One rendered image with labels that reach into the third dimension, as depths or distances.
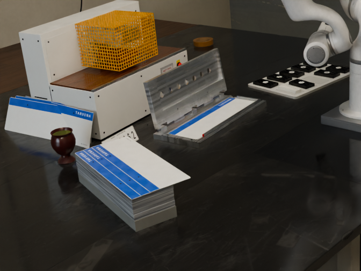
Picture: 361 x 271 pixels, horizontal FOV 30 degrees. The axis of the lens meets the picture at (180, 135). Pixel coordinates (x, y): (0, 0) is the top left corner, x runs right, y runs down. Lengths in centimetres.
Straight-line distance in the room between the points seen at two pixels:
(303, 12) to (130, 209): 87
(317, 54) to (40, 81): 103
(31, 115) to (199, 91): 65
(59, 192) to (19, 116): 62
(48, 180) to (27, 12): 204
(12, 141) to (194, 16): 273
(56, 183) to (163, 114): 48
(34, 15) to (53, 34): 162
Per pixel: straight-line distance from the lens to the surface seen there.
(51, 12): 422
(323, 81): 284
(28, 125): 264
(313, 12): 225
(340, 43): 229
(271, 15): 513
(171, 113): 243
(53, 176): 225
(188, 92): 253
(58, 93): 253
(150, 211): 185
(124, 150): 209
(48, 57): 253
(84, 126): 242
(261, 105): 259
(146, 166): 196
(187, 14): 501
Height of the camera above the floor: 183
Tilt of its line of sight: 23 degrees down
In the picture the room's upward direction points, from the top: 6 degrees counter-clockwise
